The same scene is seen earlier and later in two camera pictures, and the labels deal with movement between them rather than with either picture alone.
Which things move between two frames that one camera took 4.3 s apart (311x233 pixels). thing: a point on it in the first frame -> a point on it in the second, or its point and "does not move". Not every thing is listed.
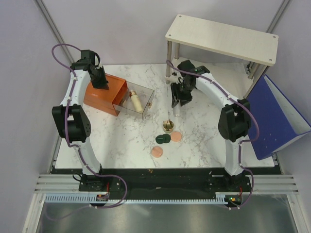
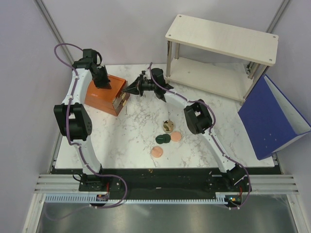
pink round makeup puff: (176, 136) does not move
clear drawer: (124, 108) -> (119, 101)
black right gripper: (174, 91) -> (133, 88)
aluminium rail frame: (48, 184) does not move
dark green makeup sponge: (164, 138) does not move
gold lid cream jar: (168, 125) does not move
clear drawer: (136, 100) -> (121, 95)
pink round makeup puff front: (157, 151) does not move
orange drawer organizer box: (105, 100) does not move
